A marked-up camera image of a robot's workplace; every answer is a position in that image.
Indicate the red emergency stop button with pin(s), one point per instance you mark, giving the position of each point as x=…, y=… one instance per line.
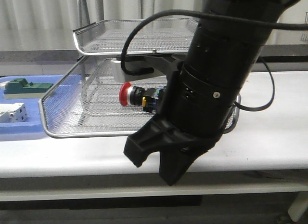
x=139, y=96

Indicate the green and white terminal block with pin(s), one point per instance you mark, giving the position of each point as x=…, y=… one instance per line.
x=21, y=88

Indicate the silver mesh tray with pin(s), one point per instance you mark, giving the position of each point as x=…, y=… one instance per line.
x=107, y=37
x=94, y=70
x=101, y=100

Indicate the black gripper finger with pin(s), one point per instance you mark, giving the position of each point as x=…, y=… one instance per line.
x=150, y=137
x=175, y=159

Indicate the blue plastic tray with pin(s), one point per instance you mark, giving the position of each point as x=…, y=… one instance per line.
x=50, y=111

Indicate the silver wire rack frame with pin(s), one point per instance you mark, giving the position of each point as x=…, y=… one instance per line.
x=156, y=79

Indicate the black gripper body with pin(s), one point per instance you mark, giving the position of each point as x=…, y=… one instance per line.
x=195, y=106

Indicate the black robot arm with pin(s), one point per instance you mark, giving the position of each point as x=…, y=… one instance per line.
x=230, y=33

